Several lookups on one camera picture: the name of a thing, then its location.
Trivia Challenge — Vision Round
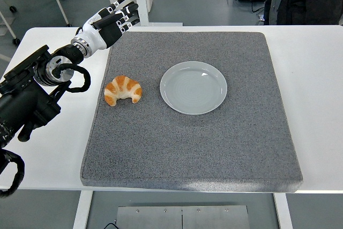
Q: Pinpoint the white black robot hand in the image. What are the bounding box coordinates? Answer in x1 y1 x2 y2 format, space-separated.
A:
76 0 140 53

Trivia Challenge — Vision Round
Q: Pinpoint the golden croissant bread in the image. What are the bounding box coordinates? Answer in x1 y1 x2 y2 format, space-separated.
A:
103 75 143 107

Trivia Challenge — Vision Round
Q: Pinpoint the round grey plate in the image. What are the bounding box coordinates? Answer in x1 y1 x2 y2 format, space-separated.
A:
159 61 228 116

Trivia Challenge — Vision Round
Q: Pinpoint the grey metal plate with screws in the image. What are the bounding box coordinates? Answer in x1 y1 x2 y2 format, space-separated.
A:
115 205 250 229

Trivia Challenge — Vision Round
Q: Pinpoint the grey felt mat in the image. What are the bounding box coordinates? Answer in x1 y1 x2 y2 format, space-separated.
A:
79 31 304 194

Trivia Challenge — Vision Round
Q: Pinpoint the white table leg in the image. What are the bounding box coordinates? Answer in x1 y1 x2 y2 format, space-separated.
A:
273 193 294 229
72 190 94 229

